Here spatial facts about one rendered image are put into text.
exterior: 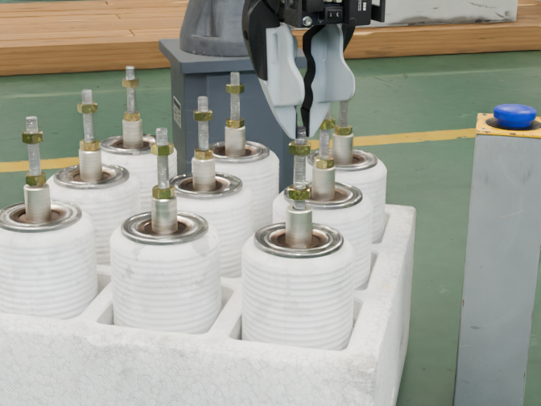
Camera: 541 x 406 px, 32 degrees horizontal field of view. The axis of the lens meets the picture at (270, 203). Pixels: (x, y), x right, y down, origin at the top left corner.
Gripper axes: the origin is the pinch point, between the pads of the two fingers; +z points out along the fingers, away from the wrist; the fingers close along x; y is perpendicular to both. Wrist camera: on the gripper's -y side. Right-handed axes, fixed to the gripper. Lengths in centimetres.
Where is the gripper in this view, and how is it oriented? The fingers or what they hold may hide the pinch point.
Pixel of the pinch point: (297, 118)
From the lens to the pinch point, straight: 77.1
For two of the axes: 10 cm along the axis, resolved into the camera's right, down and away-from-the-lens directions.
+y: 4.0, 3.1, -8.6
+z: -0.1, 9.4, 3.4
